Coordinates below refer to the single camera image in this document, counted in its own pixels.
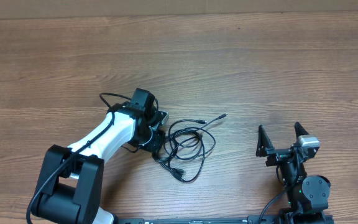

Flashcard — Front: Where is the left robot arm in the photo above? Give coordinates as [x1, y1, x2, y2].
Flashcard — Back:
[26, 88, 168, 224]

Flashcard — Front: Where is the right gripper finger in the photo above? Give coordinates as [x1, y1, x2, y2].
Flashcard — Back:
[294, 122, 309, 138]
[255, 125, 274, 156]

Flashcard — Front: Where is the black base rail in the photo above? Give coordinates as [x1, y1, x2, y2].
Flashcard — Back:
[113, 215, 334, 224]

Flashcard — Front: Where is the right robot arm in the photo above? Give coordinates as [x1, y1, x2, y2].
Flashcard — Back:
[255, 122, 334, 223]

